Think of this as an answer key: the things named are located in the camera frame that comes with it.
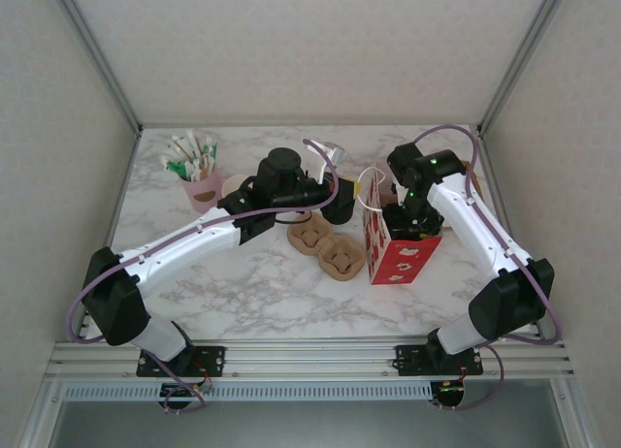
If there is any white slotted cable duct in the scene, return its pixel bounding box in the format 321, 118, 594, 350
62, 381, 434, 402

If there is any brown pulp cup carrier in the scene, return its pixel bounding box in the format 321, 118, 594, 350
285, 212, 366, 282

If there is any black controller board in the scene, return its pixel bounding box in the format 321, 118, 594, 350
430, 379, 468, 410
159, 382, 208, 411

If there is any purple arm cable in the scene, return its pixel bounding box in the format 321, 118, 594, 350
65, 137, 340, 415
411, 123, 567, 413

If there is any stack of paper cups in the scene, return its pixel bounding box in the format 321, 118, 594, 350
221, 174, 248, 200

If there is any red white paper gift bag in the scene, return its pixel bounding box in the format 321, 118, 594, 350
356, 161, 445, 287

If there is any aluminium lower frame post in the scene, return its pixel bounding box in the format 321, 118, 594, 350
547, 377, 601, 448
18, 379, 67, 448

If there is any stack of black lids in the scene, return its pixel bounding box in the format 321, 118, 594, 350
322, 203, 355, 225

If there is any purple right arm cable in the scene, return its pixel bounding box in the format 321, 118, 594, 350
411, 123, 567, 413

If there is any aluminium front rail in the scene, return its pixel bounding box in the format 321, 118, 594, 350
46, 337, 576, 382

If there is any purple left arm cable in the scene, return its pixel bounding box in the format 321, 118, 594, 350
65, 137, 340, 415

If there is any aluminium frame post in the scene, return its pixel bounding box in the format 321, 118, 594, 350
547, 377, 601, 448
476, 0, 576, 137
48, 0, 145, 137
18, 379, 67, 448

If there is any aluminium side rail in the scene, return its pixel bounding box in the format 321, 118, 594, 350
473, 127, 544, 338
72, 127, 143, 343

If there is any pink paper cup holder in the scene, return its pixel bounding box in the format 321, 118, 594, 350
180, 168, 224, 214

